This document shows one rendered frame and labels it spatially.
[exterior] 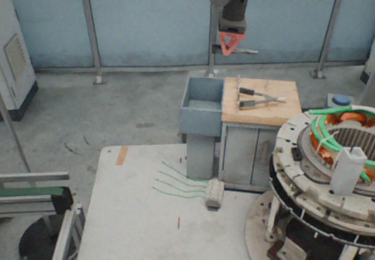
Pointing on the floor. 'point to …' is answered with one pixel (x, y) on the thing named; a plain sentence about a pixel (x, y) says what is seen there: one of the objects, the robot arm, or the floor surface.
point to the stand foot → (38, 229)
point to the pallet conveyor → (41, 205)
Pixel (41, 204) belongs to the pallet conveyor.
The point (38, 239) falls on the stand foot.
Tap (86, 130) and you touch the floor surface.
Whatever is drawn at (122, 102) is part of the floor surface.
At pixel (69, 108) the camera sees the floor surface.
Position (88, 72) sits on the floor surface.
